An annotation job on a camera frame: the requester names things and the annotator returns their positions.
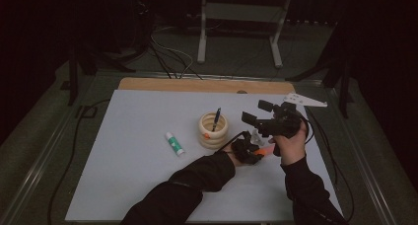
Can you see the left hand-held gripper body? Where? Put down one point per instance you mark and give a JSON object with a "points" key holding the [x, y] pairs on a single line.
{"points": [[243, 149]]}

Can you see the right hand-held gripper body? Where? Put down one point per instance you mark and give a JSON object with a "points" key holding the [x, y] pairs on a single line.
{"points": [[282, 123]]}

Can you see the orange highlighter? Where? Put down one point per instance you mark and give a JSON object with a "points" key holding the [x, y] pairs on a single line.
{"points": [[266, 150]]}

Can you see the cream ribbed pen holder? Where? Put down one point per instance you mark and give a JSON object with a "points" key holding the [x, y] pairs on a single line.
{"points": [[213, 137]]}

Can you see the blue pen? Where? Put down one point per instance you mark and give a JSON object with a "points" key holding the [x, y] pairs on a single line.
{"points": [[216, 118]]}

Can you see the green white glue stick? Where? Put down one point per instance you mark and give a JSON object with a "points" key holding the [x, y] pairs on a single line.
{"points": [[174, 144]]}

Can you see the person's left hand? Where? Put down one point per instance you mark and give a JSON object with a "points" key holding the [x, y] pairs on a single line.
{"points": [[232, 158]]}

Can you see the person's right hand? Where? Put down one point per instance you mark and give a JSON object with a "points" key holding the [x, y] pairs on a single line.
{"points": [[291, 149]]}

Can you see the round table grommet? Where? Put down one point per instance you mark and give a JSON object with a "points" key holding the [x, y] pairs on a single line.
{"points": [[242, 91]]}

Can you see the black stand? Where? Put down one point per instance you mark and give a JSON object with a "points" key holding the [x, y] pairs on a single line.
{"points": [[72, 80], [343, 87]]}

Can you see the white metal stand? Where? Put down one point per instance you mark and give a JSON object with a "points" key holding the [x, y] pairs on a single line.
{"points": [[201, 37]]}

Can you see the pale grey table sheet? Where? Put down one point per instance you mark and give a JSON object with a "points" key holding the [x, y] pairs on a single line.
{"points": [[138, 172]]}

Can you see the dark equipment rack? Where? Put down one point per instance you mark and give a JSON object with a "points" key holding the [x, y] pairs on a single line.
{"points": [[142, 14]]}

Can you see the metal floor rail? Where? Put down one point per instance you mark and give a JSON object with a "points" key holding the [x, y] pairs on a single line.
{"points": [[360, 156], [36, 172]]}

